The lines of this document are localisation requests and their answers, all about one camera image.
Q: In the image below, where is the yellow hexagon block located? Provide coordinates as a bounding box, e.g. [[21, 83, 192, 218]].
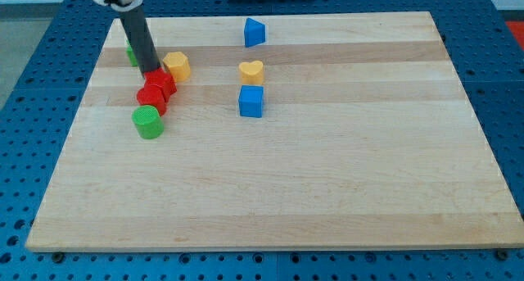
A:
[[163, 52, 191, 82]]

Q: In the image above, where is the green star block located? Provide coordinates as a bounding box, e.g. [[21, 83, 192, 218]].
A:
[[126, 41, 138, 67]]

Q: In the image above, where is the blue cube block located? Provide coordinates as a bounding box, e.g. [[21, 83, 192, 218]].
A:
[[238, 85, 264, 118]]

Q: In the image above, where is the yellow heart block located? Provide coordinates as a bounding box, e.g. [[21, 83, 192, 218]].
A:
[[238, 60, 264, 85]]

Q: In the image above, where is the blue triangle block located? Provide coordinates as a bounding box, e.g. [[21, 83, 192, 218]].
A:
[[244, 18, 266, 48]]

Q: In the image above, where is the wooden board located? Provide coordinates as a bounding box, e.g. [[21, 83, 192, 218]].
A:
[[26, 11, 523, 252]]

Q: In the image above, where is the green cylinder block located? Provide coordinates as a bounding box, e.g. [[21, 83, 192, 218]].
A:
[[131, 105, 164, 139]]

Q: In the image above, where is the red cylinder block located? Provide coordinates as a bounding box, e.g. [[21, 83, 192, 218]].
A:
[[136, 86, 167, 116]]

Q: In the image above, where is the red pentagon block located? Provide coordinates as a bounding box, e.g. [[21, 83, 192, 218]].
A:
[[144, 67, 177, 102]]

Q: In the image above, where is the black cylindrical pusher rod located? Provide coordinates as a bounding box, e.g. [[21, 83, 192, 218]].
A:
[[120, 6, 160, 75]]

